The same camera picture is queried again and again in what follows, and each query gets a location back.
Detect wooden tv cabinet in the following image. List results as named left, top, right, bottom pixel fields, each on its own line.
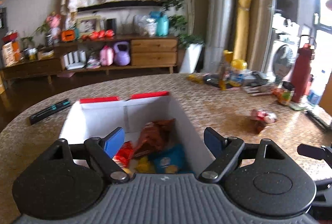
left=1, top=34, right=178, bottom=82

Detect stack of books and papers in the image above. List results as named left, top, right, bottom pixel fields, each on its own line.
left=242, top=71, right=274, bottom=97

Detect orange-yellow chips bag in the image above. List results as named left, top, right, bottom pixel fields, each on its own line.
left=112, top=141, right=134, bottom=168

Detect red insulated water bottle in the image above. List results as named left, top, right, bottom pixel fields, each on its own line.
left=290, top=35, right=317, bottom=103

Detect white red cardboard box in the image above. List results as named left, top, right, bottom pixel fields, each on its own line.
left=60, top=92, right=214, bottom=175

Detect white standing air conditioner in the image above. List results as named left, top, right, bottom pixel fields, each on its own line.
left=203, top=0, right=234, bottom=73

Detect black tv remote teal buttons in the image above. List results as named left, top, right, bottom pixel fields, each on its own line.
left=29, top=99, right=71, bottom=125

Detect pink plush toy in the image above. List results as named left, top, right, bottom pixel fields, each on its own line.
left=46, top=12, right=61, bottom=43

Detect yellow standing pouch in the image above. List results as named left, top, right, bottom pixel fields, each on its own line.
left=218, top=50, right=233, bottom=90

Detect black remote control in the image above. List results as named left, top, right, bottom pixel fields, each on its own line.
left=304, top=109, right=331, bottom=133

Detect red-white packet with bottle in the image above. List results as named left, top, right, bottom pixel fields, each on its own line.
left=250, top=109, right=278, bottom=134

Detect white router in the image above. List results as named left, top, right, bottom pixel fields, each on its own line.
left=62, top=51, right=87, bottom=70

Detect teal spray bottle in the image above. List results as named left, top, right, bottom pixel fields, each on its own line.
left=150, top=11, right=169, bottom=36

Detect black-lid glass jar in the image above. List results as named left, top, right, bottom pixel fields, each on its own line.
left=277, top=81, right=295, bottom=106

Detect pink small bag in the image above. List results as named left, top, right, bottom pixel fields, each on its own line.
left=100, top=46, right=114, bottom=66

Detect orange retro radio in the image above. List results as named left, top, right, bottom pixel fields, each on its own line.
left=61, top=29, right=79, bottom=42

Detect yellow curtain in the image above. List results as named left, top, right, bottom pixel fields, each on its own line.
left=233, top=0, right=252, bottom=60

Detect framed photo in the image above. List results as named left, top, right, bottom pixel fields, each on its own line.
left=76, top=16, right=101, bottom=36

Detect yellow-lid supplement bottle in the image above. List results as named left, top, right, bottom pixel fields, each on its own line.
left=229, top=59, right=247, bottom=87

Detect blue snack packet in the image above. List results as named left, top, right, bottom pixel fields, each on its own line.
left=153, top=144, right=187, bottom=174

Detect clear plastic water bottle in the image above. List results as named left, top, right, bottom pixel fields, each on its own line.
left=307, top=84, right=325, bottom=106

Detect purple kettlebell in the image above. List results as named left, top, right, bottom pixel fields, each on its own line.
left=113, top=41, right=131, bottom=66

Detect brown-red foil snack bag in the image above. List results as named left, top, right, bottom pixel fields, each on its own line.
left=132, top=119, right=175, bottom=159

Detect washing machine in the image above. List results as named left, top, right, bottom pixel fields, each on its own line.
left=264, top=30, right=299, bottom=83

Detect black speaker cylinder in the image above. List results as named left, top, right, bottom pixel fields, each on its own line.
left=106, top=18, right=117, bottom=34

